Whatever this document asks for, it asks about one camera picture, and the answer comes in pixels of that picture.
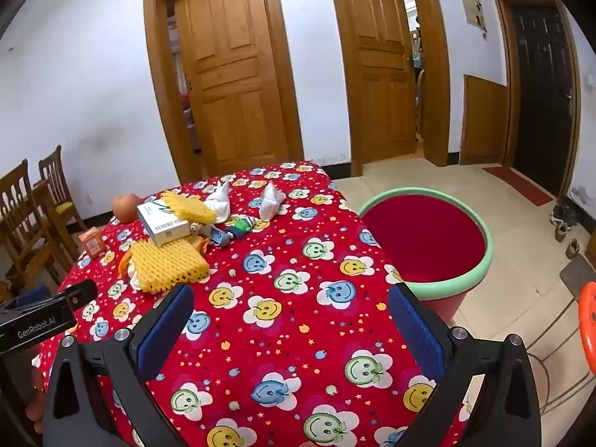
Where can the green white wrapper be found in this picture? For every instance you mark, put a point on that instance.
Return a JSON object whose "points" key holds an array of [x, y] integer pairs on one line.
{"points": [[240, 227]]}

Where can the dark sneaker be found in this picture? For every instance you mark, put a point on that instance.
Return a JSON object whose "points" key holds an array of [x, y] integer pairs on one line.
{"points": [[562, 215]]}

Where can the person's left hand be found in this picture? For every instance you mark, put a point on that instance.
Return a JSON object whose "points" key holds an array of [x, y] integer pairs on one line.
{"points": [[37, 400]]}

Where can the grey floor mat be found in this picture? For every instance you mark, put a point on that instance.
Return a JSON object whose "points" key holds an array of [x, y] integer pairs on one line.
{"points": [[579, 277]]}

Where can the yellow snack wrapper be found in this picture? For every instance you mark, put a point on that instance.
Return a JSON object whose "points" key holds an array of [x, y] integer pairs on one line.
{"points": [[199, 243]]}

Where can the white cardboard box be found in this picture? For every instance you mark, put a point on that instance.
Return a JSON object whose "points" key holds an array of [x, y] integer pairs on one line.
{"points": [[163, 226]]}

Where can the orange stool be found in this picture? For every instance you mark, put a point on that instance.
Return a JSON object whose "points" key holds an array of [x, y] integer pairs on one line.
{"points": [[589, 326]]}

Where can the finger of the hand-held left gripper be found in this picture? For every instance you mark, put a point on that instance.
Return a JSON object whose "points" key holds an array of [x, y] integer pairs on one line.
{"points": [[81, 292]]}

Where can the wooden wall panel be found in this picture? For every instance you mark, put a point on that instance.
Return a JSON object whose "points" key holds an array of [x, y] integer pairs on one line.
{"points": [[484, 121]]}

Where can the small orange box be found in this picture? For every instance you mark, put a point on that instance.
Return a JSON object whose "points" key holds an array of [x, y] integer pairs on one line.
{"points": [[91, 242]]}

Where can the red flower-print tablecloth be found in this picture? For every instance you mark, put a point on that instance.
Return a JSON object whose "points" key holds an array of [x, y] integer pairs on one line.
{"points": [[288, 326]]}

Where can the wooden door frame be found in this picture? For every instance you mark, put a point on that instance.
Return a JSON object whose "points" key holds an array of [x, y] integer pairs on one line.
{"points": [[160, 79], [435, 79]]}

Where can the dark entrance door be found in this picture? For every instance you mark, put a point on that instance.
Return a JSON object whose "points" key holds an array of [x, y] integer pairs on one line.
{"points": [[542, 98]]}

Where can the red doormat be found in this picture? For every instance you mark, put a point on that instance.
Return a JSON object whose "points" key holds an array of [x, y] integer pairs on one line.
{"points": [[517, 184]]}

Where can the brown shoe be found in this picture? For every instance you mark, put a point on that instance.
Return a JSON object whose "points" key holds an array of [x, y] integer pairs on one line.
{"points": [[572, 248], [562, 233]]}

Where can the yellow foam fruit net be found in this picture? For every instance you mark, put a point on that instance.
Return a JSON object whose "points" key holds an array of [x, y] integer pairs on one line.
{"points": [[192, 209], [165, 265]]}

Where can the dark door frame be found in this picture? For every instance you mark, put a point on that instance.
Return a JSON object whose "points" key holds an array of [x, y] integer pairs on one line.
{"points": [[504, 79]]}

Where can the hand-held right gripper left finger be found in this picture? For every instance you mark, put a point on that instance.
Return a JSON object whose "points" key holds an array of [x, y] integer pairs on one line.
{"points": [[163, 330]]}

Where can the white tissue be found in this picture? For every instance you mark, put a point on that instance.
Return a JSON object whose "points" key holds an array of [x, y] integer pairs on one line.
{"points": [[134, 281], [219, 205], [270, 200]]}

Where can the beige wall box cover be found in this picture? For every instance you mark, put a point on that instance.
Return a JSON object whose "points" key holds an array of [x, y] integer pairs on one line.
{"points": [[471, 9]]}

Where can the wooden door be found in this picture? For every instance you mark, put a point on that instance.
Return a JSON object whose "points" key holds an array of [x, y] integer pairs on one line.
{"points": [[237, 70], [379, 65]]}

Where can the red apple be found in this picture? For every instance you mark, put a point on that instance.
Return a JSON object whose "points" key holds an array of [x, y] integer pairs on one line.
{"points": [[125, 207]]}

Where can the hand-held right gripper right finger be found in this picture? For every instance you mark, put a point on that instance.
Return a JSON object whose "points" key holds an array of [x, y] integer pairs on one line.
{"points": [[416, 330]]}

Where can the wooden chair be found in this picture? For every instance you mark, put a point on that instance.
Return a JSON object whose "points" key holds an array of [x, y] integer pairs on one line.
{"points": [[58, 181], [21, 214]]}

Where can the red basin with green rim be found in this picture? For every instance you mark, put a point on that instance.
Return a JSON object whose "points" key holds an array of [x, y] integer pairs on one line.
{"points": [[419, 237]]}

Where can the orange peel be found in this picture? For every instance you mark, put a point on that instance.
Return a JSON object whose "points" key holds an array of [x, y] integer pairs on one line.
{"points": [[125, 263]]}

